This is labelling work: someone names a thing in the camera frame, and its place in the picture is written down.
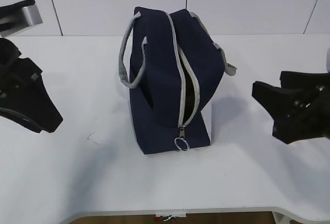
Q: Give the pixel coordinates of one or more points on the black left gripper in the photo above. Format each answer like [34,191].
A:
[23,92]

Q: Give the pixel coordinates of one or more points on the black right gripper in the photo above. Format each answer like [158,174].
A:
[306,95]

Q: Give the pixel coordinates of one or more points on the navy blue lunch bag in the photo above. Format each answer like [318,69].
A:
[172,68]

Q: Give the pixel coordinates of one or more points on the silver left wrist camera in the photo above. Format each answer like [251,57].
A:
[18,17]

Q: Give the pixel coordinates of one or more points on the white bracket under table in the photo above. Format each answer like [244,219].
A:
[167,215]

